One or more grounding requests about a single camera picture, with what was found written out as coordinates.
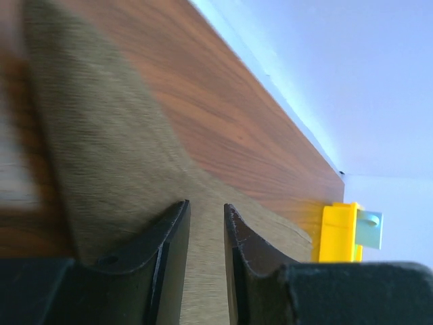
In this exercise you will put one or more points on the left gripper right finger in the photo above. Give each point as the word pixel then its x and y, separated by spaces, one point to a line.
pixel 266 286

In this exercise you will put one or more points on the pale green mug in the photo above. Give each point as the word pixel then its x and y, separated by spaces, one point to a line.
pixel 369 229

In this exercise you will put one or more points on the yellow plastic tray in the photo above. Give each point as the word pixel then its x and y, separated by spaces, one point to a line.
pixel 336 242

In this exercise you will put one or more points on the brown cloth napkin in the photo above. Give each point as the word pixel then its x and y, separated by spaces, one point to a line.
pixel 120 165

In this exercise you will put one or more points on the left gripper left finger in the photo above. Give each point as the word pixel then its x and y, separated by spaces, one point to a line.
pixel 141 282

